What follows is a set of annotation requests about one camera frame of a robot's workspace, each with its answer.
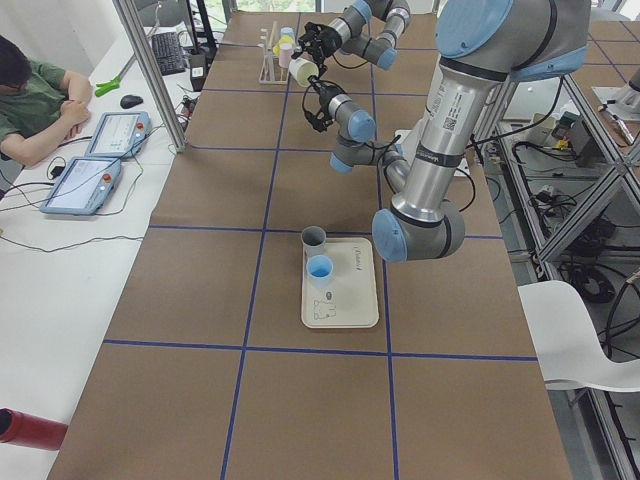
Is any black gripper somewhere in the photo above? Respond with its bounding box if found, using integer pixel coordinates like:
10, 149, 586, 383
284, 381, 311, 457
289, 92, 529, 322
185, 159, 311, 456
292, 22, 341, 76
308, 75, 345, 116

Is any cream plastic cup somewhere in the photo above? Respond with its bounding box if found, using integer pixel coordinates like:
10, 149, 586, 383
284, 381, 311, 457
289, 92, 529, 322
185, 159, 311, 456
289, 57, 319, 88

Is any pink plastic cup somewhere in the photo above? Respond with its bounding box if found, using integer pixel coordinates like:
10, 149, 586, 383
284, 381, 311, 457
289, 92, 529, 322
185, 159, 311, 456
278, 43, 294, 69

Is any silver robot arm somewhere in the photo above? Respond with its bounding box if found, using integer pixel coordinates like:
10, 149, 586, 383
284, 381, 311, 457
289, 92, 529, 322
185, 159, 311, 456
292, 0, 411, 74
306, 0, 591, 262

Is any grey plastic cup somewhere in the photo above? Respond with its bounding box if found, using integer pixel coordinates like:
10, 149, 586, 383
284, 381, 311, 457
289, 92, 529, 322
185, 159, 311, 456
301, 225, 326, 257

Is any black keyboard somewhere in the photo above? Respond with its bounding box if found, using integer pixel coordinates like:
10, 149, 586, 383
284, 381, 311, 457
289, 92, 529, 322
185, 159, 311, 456
151, 31, 185, 76

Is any black computer mouse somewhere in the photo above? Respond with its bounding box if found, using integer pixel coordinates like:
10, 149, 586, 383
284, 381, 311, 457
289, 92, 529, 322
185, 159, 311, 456
119, 95, 144, 109

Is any green plastic tool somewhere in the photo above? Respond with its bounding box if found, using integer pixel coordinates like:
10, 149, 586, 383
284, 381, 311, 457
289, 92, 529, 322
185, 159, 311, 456
94, 55, 136, 97

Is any far blue teach pendant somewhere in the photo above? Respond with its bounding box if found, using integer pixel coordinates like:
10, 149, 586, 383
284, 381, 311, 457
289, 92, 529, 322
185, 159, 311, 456
85, 111, 151, 159

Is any blue teach pendant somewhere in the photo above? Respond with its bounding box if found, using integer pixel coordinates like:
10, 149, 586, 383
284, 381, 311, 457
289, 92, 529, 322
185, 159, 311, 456
39, 157, 122, 216
85, 111, 151, 159

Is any cream plastic tray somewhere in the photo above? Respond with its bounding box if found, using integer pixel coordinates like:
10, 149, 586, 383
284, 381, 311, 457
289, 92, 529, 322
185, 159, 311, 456
301, 237, 379, 329

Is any near blue teach pendant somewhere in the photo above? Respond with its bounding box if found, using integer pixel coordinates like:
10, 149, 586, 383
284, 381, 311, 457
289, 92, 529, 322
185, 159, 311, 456
39, 157, 122, 216

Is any person in green shirt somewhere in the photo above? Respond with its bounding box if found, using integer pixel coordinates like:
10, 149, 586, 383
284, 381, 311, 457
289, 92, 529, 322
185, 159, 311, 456
1, 37, 93, 167

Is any red cylinder bottle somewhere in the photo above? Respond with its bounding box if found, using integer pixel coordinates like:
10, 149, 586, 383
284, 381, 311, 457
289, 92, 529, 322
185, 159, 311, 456
1, 408, 68, 451

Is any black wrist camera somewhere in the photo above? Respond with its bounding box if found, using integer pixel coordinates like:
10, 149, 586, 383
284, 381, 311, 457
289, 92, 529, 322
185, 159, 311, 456
301, 91, 334, 132

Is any white wire cup rack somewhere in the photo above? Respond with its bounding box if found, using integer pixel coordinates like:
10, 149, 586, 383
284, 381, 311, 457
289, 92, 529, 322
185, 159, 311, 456
258, 21, 289, 85

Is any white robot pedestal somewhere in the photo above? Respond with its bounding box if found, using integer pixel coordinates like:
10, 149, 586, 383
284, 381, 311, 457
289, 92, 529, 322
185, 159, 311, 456
395, 126, 471, 177

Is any aluminium frame post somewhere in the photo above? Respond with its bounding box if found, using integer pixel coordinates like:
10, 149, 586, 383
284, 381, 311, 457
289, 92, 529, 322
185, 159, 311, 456
112, 0, 187, 153

